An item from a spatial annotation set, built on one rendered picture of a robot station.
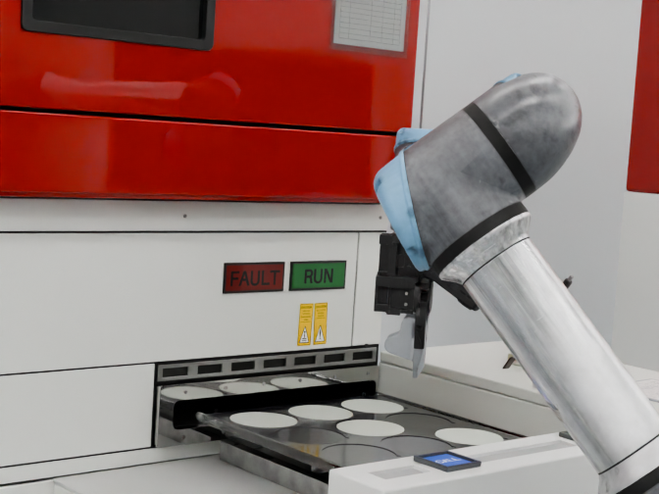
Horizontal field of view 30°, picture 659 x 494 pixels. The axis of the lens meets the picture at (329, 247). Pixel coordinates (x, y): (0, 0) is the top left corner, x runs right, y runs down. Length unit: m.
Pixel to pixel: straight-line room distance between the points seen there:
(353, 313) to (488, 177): 0.87
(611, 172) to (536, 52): 0.65
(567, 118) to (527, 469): 0.43
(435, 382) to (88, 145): 0.71
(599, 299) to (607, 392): 3.79
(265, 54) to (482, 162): 0.68
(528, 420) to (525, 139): 0.74
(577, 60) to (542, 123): 3.53
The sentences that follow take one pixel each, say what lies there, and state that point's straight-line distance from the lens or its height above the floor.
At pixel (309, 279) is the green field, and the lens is 2.01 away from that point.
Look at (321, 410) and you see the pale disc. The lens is 1.95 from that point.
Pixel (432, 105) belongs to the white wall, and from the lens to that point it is 4.25.
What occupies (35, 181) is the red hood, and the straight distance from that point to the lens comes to 1.68.
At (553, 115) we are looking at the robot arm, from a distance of 1.28.
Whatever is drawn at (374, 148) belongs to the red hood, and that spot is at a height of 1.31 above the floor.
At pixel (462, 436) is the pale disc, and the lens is 1.85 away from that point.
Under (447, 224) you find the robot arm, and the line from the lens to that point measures 1.25.
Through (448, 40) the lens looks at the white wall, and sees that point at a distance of 4.29.
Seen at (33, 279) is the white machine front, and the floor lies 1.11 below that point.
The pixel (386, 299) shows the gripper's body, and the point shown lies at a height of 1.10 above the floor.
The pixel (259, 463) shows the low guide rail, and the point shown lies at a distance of 1.85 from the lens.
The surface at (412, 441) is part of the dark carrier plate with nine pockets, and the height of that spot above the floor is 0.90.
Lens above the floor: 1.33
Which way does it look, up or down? 5 degrees down
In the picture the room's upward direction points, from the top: 4 degrees clockwise
